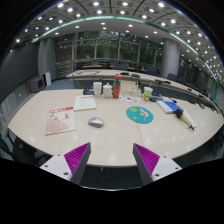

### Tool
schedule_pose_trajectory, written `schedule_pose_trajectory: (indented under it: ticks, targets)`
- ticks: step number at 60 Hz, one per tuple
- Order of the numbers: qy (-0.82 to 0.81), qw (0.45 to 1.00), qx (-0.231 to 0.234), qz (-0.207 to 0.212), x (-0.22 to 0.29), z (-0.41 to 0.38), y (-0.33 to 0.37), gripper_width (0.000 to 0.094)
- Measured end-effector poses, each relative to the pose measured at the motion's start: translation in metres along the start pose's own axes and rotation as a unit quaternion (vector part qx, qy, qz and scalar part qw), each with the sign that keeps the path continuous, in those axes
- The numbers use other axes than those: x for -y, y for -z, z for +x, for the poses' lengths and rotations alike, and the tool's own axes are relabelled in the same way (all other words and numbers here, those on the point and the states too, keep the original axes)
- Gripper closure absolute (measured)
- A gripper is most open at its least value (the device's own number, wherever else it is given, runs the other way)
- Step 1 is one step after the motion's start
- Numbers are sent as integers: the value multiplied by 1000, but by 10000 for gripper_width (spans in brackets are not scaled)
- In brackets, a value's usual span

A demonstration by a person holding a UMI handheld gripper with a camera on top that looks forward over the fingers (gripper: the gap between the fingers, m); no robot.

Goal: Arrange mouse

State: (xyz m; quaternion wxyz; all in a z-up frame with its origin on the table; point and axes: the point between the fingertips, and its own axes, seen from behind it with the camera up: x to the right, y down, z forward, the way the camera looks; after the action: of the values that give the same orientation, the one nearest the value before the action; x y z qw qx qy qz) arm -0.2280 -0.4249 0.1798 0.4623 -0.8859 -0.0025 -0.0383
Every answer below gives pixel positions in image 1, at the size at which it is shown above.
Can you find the green white paper cup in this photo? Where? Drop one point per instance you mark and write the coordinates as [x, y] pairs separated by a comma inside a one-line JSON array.
[[147, 93]]

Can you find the dark desk telephone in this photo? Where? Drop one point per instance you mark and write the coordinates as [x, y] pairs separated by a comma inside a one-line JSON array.
[[88, 90]]

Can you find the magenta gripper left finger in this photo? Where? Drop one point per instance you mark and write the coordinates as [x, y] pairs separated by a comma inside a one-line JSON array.
[[69, 166]]

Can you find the red orange bottle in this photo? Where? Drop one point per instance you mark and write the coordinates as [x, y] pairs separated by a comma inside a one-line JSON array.
[[116, 86]]

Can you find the blue white book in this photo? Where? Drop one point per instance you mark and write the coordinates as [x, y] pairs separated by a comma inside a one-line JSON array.
[[168, 107]]

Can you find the white lidded jar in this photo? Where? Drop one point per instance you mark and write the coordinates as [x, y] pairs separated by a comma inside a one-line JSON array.
[[107, 90]]

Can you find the small printed paper sheet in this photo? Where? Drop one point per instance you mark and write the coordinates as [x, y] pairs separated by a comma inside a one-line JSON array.
[[126, 98]]

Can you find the white plastic cup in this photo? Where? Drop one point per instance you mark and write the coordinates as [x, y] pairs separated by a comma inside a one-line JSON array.
[[97, 88]]

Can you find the round teal mouse pad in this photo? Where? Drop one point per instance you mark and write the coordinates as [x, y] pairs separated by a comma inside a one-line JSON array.
[[139, 114]]

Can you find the red illustrated magazine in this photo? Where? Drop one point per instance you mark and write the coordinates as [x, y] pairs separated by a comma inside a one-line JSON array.
[[60, 120]]

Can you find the white booklet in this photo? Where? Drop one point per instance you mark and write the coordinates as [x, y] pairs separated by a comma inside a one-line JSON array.
[[84, 102]]

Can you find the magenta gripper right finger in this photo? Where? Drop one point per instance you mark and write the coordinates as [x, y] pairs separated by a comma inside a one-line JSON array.
[[151, 166]]

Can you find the grey computer mouse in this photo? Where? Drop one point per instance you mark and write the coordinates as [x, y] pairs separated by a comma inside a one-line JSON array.
[[96, 122]]

